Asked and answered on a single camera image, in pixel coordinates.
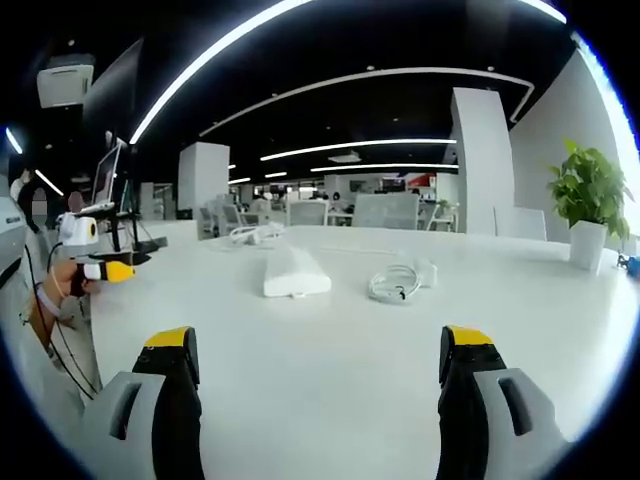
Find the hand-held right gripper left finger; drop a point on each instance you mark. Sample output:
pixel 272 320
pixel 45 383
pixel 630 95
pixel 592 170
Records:
pixel 172 400

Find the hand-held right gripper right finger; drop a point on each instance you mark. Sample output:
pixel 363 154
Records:
pixel 465 400

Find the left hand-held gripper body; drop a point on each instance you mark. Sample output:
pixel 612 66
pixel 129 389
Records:
pixel 80 235

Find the white power strip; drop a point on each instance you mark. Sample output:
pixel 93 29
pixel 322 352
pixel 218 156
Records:
pixel 295 272

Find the white desk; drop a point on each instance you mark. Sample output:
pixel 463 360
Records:
pixel 320 360

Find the straight ceiling light strip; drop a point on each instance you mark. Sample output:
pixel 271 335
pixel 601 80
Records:
pixel 350 146

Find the person's left hand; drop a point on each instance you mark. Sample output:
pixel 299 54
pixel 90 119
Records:
pixel 67 280

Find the computer monitor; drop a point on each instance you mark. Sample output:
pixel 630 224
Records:
pixel 106 175

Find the white mesh office chair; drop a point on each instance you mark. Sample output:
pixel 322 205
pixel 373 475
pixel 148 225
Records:
pixel 307 212
pixel 385 211
pixel 220 220

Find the person's light grey clothing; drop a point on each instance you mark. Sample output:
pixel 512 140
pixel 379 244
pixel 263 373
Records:
pixel 30 380

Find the ceiling air conditioner unit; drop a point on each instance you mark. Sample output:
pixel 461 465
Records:
pixel 65 82

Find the white panel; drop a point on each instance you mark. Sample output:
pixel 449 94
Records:
pixel 520 223

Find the long curved ceiling light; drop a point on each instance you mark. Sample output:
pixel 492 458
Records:
pixel 200 61

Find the green potted plant white pot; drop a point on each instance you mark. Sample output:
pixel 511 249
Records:
pixel 590 200

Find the large dark wall screen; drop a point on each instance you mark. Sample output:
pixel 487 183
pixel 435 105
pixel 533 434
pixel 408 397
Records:
pixel 112 95

